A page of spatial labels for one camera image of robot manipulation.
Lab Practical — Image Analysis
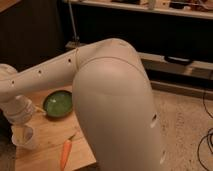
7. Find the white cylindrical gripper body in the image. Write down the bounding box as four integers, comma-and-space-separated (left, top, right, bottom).
0, 95, 36, 125

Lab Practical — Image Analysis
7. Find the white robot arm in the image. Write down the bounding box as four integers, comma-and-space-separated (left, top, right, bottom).
0, 38, 167, 171

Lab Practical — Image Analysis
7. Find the black handle on shelf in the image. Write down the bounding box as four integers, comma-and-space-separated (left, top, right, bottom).
164, 56, 194, 66

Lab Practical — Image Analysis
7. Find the black cable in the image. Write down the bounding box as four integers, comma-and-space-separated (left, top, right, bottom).
196, 71, 213, 171

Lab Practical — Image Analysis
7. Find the green ceramic bowl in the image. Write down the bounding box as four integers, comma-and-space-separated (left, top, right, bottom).
43, 90, 73, 118

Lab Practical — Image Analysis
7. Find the metal pole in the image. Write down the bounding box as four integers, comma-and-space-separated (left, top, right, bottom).
68, 0, 79, 47

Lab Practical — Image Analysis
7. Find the orange carrot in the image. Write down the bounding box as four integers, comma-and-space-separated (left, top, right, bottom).
60, 135, 74, 171

